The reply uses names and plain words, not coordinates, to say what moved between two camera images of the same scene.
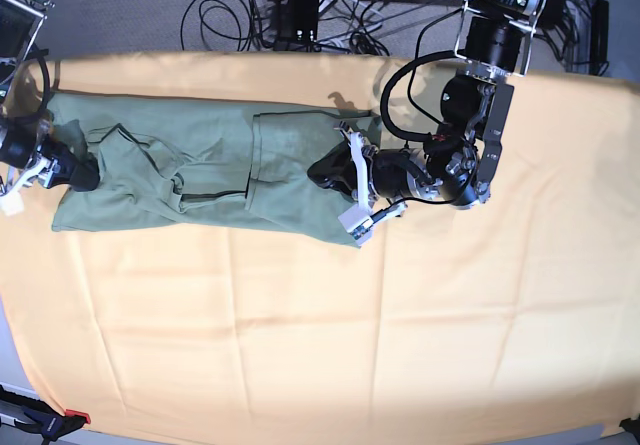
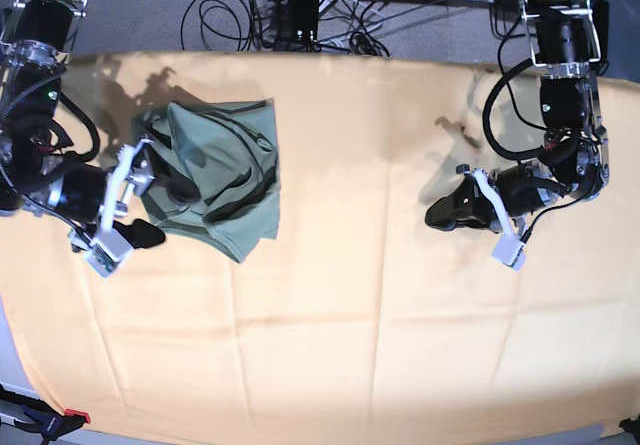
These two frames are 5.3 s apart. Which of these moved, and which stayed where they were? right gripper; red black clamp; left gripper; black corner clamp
Moved: right gripper; left gripper
Stayed: black corner clamp; red black clamp
